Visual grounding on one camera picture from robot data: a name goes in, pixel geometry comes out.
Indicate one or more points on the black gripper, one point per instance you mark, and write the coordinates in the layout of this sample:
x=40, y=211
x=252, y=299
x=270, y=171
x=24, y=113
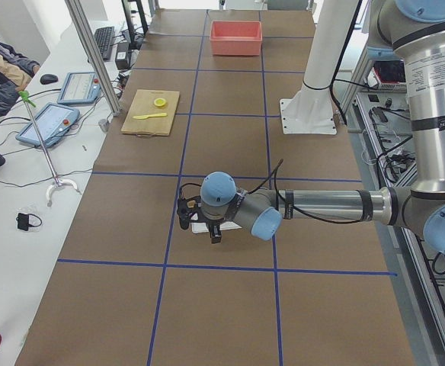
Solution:
x=212, y=224

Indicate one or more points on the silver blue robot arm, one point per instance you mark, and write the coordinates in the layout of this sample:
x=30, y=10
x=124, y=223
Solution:
x=415, y=32

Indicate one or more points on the white towel rack stand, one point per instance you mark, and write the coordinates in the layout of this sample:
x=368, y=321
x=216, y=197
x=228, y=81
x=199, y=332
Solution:
x=202, y=227

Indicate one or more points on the yellow plastic knife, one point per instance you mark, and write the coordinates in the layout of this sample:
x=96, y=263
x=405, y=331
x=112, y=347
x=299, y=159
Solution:
x=147, y=116

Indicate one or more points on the wooden cutting board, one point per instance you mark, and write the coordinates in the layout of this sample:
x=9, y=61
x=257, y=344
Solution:
x=143, y=104

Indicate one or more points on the yellow lemon slice toy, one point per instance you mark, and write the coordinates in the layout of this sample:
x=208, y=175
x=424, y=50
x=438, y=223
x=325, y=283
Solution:
x=160, y=102

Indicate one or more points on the pink plastic bin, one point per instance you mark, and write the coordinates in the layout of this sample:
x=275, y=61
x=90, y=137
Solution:
x=236, y=38

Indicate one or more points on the blue teach pendant near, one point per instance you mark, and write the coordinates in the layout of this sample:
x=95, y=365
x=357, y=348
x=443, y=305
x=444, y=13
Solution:
x=53, y=120

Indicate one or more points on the blue teach pendant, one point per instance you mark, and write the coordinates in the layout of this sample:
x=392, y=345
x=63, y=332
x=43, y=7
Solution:
x=79, y=88
x=53, y=120

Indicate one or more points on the blue teach pendant far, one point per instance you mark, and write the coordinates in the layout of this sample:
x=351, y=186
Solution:
x=79, y=88

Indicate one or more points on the black power adapter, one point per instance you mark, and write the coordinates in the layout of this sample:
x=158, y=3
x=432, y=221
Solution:
x=123, y=56

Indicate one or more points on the black keyboard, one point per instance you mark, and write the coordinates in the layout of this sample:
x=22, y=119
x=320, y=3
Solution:
x=104, y=38

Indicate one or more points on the black computer mouse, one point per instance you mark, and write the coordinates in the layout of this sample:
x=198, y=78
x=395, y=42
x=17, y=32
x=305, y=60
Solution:
x=47, y=79

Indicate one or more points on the metal stand with green clip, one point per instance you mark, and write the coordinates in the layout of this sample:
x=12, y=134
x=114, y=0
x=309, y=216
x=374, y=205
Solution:
x=58, y=182

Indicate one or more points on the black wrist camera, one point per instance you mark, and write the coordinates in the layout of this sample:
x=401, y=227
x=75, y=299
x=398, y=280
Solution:
x=189, y=211

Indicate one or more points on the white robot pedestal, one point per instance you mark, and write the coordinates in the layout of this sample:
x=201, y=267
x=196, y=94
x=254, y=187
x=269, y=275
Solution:
x=310, y=110

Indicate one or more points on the small black strap device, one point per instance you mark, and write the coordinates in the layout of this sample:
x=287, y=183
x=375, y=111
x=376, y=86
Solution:
x=26, y=221

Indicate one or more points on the aluminium frame post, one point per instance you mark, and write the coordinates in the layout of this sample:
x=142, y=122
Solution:
x=86, y=37

